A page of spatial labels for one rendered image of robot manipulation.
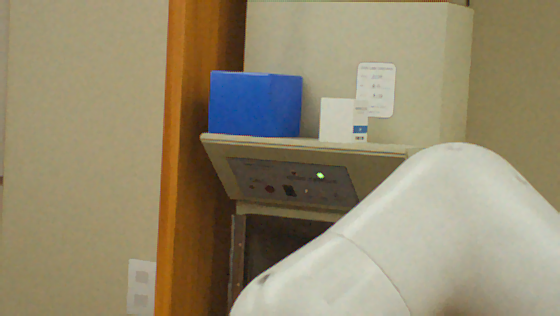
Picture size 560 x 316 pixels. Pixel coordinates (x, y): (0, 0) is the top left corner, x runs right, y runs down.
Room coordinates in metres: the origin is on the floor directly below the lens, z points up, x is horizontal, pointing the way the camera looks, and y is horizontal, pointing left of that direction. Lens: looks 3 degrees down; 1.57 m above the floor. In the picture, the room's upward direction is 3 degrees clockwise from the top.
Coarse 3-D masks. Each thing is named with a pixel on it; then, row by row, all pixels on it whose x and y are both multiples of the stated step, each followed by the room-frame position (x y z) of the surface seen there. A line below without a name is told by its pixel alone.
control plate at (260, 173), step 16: (240, 160) 1.64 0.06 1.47; (256, 160) 1.63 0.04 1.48; (240, 176) 1.67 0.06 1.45; (256, 176) 1.66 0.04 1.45; (272, 176) 1.64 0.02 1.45; (288, 176) 1.63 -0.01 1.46; (304, 176) 1.61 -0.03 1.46; (336, 176) 1.58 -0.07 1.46; (256, 192) 1.68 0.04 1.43; (336, 192) 1.61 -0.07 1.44; (352, 192) 1.60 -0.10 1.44
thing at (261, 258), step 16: (256, 224) 1.72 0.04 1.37; (272, 224) 1.71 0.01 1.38; (288, 224) 1.69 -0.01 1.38; (304, 224) 1.68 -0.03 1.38; (320, 224) 1.67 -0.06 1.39; (256, 240) 1.72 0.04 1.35; (272, 240) 1.70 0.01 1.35; (288, 240) 1.69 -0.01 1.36; (304, 240) 1.68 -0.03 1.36; (256, 256) 1.72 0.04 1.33; (272, 256) 1.70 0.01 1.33; (256, 272) 1.72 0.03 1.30
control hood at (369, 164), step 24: (216, 144) 1.64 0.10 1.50; (240, 144) 1.62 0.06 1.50; (264, 144) 1.60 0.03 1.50; (288, 144) 1.58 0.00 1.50; (312, 144) 1.56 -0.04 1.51; (336, 144) 1.55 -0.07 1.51; (360, 144) 1.54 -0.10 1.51; (384, 144) 1.59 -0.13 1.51; (216, 168) 1.68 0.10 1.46; (360, 168) 1.55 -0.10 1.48; (384, 168) 1.53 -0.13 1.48; (240, 192) 1.70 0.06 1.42; (360, 192) 1.59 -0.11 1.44
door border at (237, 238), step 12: (240, 216) 1.73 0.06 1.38; (240, 228) 1.73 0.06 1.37; (240, 240) 1.73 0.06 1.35; (240, 252) 1.73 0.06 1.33; (240, 264) 1.73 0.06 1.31; (228, 276) 1.73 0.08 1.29; (240, 276) 1.73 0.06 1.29; (240, 288) 1.73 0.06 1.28; (228, 300) 1.73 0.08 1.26; (228, 312) 1.73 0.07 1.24
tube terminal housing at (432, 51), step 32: (256, 32) 1.74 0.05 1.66; (288, 32) 1.71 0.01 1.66; (320, 32) 1.69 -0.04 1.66; (352, 32) 1.66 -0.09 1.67; (384, 32) 1.64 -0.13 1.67; (416, 32) 1.62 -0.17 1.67; (448, 32) 1.61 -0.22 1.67; (256, 64) 1.74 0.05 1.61; (288, 64) 1.71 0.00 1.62; (320, 64) 1.69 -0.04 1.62; (352, 64) 1.66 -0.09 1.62; (416, 64) 1.62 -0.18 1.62; (448, 64) 1.61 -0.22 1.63; (320, 96) 1.69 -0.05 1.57; (352, 96) 1.66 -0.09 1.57; (416, 96) 1.62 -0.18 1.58; (448, 96) 1.62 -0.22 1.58; (384, 128) 1.64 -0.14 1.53; (416, 128) 1.61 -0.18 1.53; (448, 128) 1.63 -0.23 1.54
